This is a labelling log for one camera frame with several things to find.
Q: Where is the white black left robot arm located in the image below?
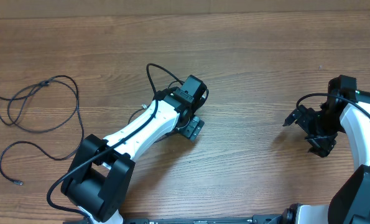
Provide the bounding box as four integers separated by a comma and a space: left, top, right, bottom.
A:
61, 75, 208, 223

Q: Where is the thin black USB cable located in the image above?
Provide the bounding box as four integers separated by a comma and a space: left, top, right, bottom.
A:
0, 79, 57, 187

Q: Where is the brown cardboard wall panel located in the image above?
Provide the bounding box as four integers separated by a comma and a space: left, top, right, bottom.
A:
0, 0, 370, 19

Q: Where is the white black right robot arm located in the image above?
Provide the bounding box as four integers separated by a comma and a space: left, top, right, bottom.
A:
273, 75, 370, 223

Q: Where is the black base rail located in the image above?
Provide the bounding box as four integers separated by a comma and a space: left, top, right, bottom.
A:
63, 213, 285, 224

